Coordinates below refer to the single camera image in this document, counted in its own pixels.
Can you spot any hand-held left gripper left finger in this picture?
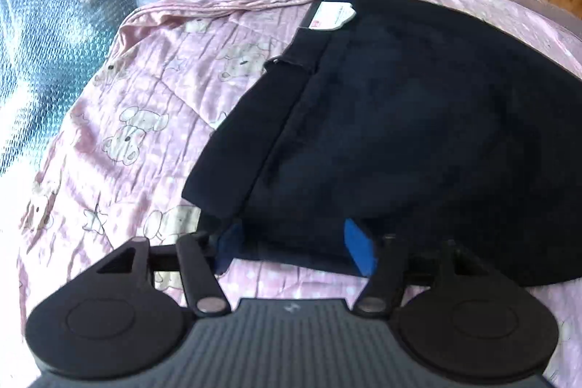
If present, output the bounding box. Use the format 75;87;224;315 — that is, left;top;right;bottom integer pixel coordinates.
97;223;243;318

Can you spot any black garment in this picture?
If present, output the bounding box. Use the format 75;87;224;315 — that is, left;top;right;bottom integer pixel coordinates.
182;0;582;289

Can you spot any clear bubble wrap sheet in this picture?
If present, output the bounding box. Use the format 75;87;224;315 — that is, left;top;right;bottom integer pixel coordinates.
0;0;582;175

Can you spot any pink bear-print blanket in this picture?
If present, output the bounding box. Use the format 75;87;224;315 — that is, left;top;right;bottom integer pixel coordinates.
16;0;582;388

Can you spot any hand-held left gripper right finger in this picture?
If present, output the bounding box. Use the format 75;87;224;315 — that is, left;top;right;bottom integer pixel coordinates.
343;218;474;317

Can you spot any white garment tag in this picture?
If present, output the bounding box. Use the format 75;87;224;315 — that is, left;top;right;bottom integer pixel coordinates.
311;1;356;31

